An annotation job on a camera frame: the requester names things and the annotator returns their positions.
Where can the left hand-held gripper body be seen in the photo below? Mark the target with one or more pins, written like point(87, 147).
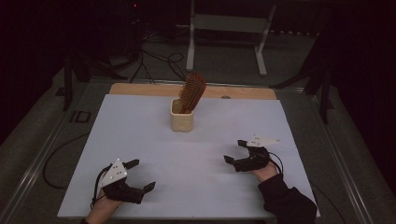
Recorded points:
point(115, 174)

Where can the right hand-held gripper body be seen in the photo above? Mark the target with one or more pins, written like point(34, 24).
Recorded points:
point(255, 158)

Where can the cream square cup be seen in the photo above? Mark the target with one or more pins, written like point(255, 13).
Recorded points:
point(182, 122)

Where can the brown wooden hairbrush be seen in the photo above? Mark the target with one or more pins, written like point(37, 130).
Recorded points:
point(193, 91)

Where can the person's right hand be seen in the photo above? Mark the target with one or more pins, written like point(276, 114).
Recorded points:
point(265, 173)

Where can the person's left hand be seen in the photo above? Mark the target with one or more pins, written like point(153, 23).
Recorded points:
point(102, 210)

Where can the white table cover sheet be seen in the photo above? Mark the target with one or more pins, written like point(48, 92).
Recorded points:
point(193, 155)

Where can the wooden table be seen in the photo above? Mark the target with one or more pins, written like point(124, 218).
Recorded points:
point(149, 90)

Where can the black tripod stand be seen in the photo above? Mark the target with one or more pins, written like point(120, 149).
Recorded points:
point(67, 84)
point(325, 99)

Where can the white metal stand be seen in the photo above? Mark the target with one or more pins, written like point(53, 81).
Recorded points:
point(230, 23)

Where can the metal floor rail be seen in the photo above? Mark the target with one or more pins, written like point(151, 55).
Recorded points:
point(342, 174)
point(34, 174)

